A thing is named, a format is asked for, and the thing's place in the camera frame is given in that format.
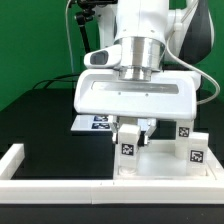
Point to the white U-shaped obstacle fence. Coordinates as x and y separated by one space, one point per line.
207 191

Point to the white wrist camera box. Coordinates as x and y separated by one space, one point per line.
104 58

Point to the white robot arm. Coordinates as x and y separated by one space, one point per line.
148 72

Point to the white square table top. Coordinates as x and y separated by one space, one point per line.
157 161

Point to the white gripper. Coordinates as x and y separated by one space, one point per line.
169 95

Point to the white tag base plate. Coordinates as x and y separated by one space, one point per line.
90 123

